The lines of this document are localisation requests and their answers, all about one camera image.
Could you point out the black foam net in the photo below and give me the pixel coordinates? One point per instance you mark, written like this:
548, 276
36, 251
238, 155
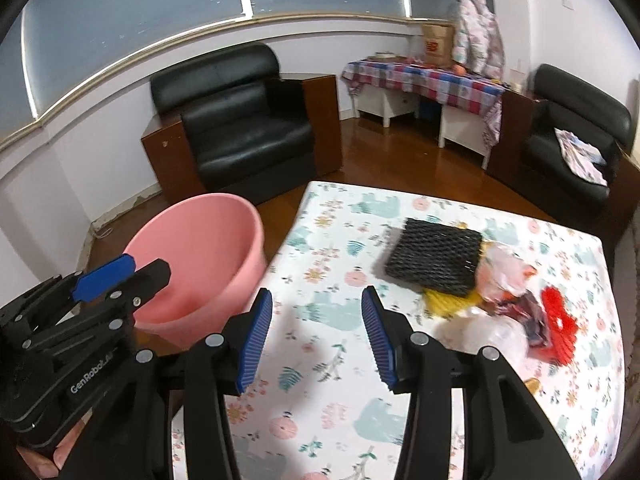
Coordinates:
430, 255

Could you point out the plaid tablecloth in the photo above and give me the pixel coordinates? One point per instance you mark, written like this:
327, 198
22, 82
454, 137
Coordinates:
425, 77

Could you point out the orange fruit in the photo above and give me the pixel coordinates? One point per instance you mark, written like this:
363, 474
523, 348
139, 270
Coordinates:
458, 69

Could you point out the hanging floral jacket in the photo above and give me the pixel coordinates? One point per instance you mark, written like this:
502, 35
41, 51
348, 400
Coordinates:
477, 25

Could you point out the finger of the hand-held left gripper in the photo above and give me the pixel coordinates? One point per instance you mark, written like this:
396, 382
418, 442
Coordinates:
105, 275
147, 280

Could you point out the floral cloth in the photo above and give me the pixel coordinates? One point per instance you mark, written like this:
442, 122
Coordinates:
582, 155

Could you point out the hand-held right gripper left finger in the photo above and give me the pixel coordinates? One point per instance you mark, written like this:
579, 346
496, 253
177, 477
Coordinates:
255, 340

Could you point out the person's left hand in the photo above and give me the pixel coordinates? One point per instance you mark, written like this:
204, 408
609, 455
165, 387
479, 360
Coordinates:
67, 447

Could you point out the yellow foam net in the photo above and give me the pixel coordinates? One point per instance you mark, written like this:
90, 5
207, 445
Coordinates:
445, 302

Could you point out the translucent pinkish plastic bag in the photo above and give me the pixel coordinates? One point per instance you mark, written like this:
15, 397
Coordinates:
500, 272

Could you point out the clear plastic bag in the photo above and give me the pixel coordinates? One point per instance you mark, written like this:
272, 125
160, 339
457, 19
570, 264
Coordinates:
480, 335

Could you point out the brown wooden side cabinet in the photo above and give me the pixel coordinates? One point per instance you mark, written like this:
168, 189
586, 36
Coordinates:
510, 140
165, 155
320, 120
625, 195

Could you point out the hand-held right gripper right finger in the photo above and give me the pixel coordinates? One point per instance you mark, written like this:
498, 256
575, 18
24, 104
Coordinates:
375, 335

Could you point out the red foam net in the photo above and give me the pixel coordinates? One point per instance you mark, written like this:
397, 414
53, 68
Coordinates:
560, 320

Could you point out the floral tablecloth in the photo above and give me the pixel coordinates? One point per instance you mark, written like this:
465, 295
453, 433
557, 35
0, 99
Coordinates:
340, 240

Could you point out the black leather armchair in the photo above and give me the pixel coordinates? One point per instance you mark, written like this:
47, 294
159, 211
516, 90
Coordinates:
240, 125
575, 110

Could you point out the pink plastic bucket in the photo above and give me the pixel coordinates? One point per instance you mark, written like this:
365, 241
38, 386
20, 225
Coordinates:
200, 250

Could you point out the white desk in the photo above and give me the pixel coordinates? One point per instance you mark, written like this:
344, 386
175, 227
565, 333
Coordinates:
460, 130

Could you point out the dark snack wrapper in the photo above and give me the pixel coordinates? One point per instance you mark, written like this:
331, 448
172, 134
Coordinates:
530, 320

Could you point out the cardboard box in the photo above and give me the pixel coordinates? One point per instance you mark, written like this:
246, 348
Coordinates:
439, 42

